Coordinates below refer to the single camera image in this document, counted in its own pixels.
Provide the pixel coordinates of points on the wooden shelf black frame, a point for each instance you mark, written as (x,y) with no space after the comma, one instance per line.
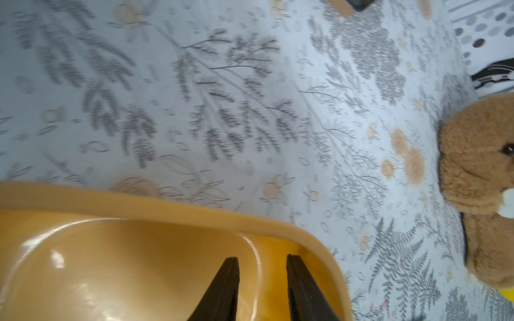
(348,7)

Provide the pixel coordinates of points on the brown plush dog toy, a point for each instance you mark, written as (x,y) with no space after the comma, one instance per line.
(476,178)

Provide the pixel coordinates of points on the yellow plastic storage box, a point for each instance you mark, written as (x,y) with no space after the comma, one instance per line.
(79,254)

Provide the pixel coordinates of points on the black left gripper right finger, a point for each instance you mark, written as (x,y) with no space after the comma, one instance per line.
(306,300)

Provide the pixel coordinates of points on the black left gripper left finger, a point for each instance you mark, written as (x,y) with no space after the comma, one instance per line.
(220,301)

